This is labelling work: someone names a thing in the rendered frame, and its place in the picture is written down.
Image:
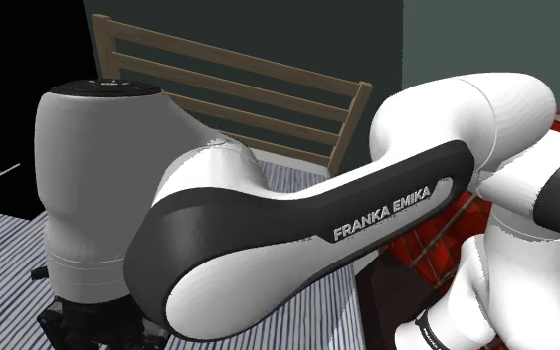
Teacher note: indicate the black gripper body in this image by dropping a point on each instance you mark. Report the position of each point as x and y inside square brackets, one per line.
[90, 325]

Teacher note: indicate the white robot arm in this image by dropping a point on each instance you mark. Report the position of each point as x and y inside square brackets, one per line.
[240, 286]

